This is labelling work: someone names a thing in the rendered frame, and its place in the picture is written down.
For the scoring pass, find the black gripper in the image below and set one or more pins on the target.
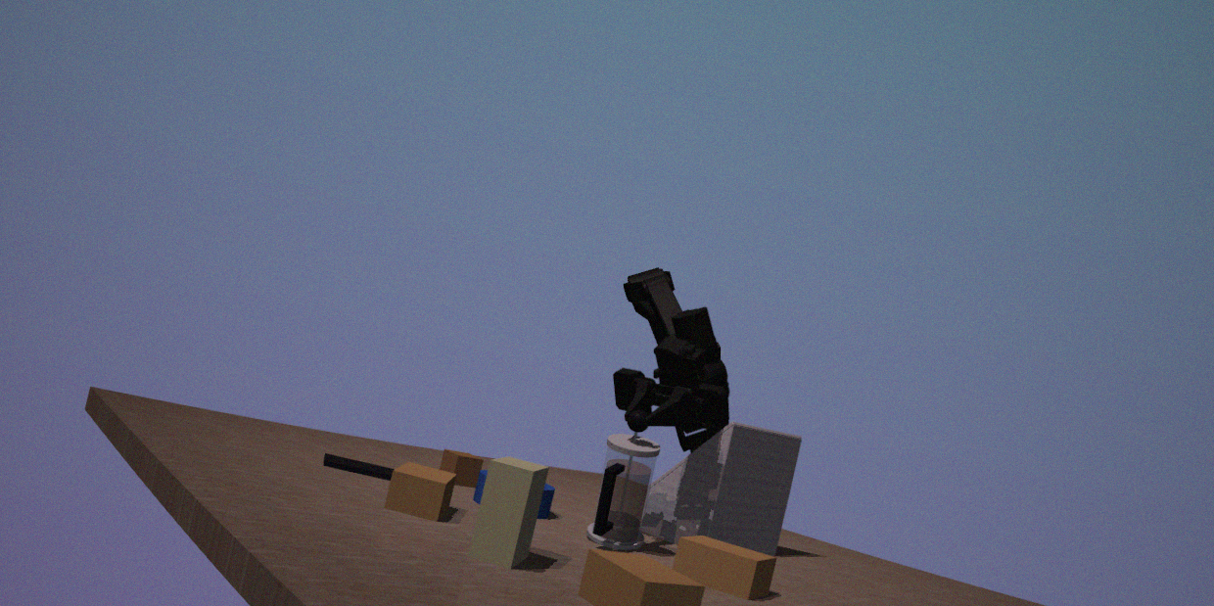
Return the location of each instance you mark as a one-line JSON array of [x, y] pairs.
[[680, 401]]

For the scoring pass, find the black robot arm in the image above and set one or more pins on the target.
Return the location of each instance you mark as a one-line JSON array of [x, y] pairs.
[[685, 339]]

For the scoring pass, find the black flat rectangular mat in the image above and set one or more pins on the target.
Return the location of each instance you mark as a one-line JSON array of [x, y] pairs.
[[359, 467]]

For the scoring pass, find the dark blue cylinder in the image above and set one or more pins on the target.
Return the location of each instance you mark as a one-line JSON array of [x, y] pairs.
[[547, 495]]

